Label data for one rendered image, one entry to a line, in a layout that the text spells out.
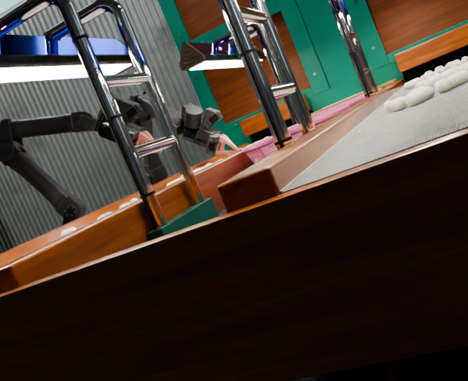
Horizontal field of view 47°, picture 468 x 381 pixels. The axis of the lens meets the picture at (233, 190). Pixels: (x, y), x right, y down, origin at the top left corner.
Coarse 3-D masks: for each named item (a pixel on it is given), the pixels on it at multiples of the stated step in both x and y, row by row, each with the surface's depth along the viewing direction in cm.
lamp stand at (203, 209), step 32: (32, 0) 83; (64, 0) 82; (96, 0) 97; (0, 32) 88; (64, 32) 101; (128, 32) 96; (96, 64) 83; (160, 96) 98; (128, 160) 84; (192, 192) 99; (160, 224) 85; (192, 224) 92
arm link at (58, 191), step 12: (24, 156) 162; (12, 168) 162; (24, 168) 163; (36, 168) 163; (36, 180) 163; (48, 180) 164; (48, 192) 164; (60, 192) 163; (60, 204) 163; (72, 204) 163; (84, 204) 169
